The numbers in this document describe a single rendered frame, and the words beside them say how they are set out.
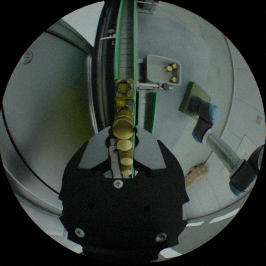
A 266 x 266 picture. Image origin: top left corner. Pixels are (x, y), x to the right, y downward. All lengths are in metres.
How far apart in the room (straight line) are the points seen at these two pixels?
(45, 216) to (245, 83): 4.06
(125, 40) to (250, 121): 3.63
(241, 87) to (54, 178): 4.01
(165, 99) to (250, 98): 3.45
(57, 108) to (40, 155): 0.09
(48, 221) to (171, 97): 0.76
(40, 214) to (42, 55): 0.24
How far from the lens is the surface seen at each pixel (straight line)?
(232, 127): 3.75
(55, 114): 0.17
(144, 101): 0.43
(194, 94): 0.69
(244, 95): 3.76
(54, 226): 0.21
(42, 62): 0.18
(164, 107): 0.63
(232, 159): 0.46
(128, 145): 0.18
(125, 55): 0.46
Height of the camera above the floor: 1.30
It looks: 60 degrees down
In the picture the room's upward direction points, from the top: 173 degrees clockwise
